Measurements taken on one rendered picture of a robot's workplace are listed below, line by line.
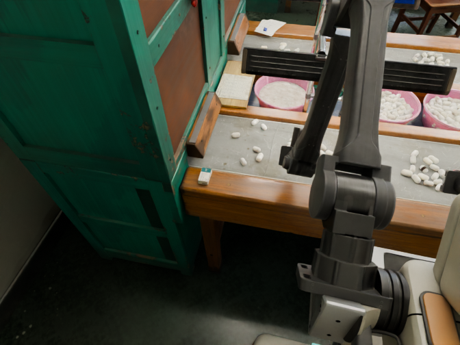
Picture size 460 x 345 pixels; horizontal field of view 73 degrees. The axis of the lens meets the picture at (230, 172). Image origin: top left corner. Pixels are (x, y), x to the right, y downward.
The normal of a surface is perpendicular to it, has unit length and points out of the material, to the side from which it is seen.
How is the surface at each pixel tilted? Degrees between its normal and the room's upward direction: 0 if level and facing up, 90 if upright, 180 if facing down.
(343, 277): 39
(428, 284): 8
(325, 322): 82
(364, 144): 27
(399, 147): 0
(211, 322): 0
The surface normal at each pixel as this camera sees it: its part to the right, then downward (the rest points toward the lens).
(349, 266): -0.16, -0.04
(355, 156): 0.03, -0.19
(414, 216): -0.02, -0.62
